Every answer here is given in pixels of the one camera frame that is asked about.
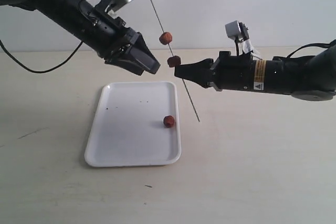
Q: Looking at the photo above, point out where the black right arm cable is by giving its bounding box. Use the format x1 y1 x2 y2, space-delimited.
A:
272 40 334 61

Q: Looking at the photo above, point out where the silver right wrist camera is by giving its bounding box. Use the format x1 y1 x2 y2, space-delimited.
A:
224 20 262 61

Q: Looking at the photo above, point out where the white rectangular plastic tray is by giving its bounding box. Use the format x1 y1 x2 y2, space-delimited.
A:
84 81 182 167

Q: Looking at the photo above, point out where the thin metal skewer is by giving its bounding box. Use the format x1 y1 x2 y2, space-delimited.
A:
149 0 201 123

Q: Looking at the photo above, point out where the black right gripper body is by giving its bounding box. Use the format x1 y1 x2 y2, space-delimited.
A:
208 51 255 92

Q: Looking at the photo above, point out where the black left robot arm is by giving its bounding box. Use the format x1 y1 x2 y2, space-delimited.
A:
1 0 160 76

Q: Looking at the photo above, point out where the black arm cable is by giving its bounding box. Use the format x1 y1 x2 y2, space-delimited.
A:
272 40 334 61
0 0 104 74

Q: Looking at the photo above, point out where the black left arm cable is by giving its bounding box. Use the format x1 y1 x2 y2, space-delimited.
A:
0 0 104 74

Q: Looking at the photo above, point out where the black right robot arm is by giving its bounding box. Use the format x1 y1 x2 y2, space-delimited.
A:
174 41 335 101

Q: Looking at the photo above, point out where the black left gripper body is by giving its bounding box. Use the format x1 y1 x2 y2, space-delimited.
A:
98 16 143 62

